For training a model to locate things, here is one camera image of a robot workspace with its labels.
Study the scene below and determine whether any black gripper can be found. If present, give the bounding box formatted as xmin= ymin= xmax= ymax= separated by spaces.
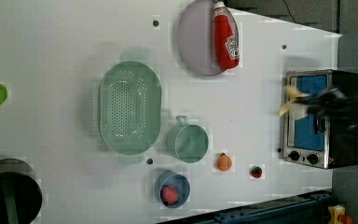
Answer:
xmin=301 ymin=88 xmax=358 ymax=126

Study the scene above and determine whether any peeled toy banana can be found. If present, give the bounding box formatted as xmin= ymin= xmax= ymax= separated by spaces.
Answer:
xmin=279 ymin=85 xmax=308 ymax=117

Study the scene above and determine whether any red toy strawberry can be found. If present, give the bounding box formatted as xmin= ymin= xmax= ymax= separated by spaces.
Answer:
xmin=251 ymin=166 xmax=263 ymax=178

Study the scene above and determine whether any orange toy fruit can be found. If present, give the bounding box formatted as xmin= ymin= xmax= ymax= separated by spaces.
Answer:
xmin=216 ymin=153 xmax=232 ymax=172

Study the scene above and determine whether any red ketchup bottle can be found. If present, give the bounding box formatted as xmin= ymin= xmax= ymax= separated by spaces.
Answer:
xmin=213 ymin=1 xmax=240 ymax=69

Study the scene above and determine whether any pale purple round plate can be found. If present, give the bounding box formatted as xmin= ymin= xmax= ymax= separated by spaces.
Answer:
xmin=176 ymin=0 xmax=239 ymax=76

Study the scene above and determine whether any blue bowl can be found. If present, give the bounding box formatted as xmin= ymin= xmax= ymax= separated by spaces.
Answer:
xmin=155 ymin=171 xmax=190 ymax=209

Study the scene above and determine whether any pink toy fruit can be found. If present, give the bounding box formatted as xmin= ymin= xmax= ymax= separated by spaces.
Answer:
xmin=161 ymin=186 xmax=178 ymax=204

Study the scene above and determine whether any green perforated colander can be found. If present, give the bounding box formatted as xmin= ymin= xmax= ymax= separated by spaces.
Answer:
xmin=99 ymin=51 xmax=162 ymax=165

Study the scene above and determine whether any black round bin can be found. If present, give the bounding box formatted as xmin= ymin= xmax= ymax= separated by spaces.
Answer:
xmin=0 ymin=159 xmax=43 ymax=224

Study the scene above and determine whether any green cup with handle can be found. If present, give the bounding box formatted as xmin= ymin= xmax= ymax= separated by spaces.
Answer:
xmin=166 ymin=115 xmax=209 ymax=163

